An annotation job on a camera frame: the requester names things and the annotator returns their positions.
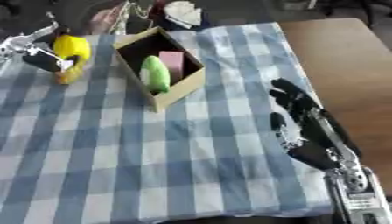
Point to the yellow toy fruit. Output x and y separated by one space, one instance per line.
71 57

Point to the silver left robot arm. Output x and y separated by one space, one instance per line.
19 42

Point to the tan cardboard box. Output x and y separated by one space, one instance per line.
160 67

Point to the green oval toy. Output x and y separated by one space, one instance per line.
155 74

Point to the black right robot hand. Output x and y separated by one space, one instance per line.
305 116

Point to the pink block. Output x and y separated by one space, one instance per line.
173 64

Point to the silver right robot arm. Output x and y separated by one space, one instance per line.
357 192

